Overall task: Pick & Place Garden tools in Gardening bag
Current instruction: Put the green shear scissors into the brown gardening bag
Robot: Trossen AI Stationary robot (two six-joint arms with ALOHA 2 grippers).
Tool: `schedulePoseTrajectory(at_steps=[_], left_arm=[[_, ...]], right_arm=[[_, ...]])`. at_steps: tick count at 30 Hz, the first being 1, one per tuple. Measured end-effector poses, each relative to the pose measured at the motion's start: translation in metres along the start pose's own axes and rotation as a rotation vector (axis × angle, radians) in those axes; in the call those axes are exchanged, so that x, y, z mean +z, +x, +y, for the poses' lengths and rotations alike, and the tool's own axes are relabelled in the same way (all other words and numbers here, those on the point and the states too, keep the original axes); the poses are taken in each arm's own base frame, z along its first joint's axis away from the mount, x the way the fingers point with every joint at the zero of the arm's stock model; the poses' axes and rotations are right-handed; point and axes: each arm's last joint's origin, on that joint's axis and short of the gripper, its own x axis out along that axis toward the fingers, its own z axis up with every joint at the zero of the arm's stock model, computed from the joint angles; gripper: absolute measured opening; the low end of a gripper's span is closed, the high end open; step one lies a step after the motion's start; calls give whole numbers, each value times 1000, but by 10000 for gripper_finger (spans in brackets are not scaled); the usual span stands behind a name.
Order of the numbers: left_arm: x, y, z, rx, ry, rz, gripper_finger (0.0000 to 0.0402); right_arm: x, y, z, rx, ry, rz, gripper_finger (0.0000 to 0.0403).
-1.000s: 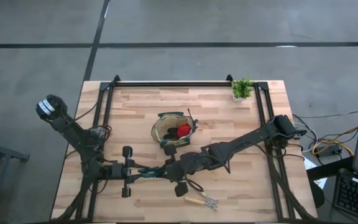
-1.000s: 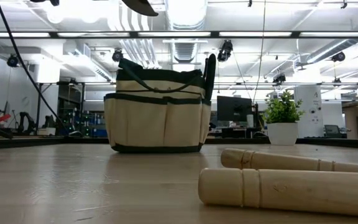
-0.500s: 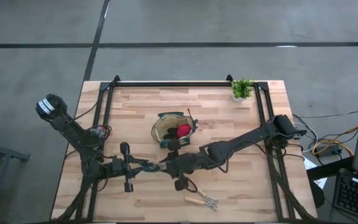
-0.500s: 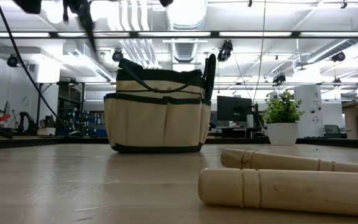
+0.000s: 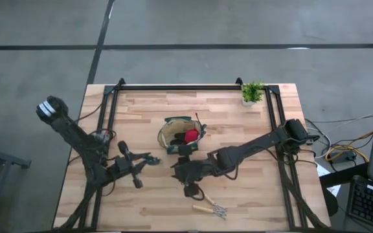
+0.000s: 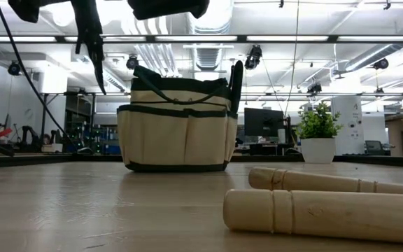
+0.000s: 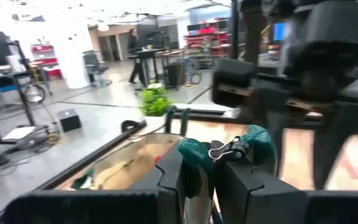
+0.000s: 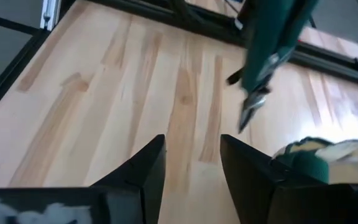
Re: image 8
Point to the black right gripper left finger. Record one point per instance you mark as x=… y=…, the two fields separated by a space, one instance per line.
x=148 y=174

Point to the silver aluminium frame post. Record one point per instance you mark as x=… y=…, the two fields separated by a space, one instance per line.
x=50 y=12

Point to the beige green-trimmed gardening bag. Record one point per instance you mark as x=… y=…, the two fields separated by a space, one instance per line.
x=346 y=168

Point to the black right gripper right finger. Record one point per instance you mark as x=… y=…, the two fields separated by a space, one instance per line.
x=244 y=180

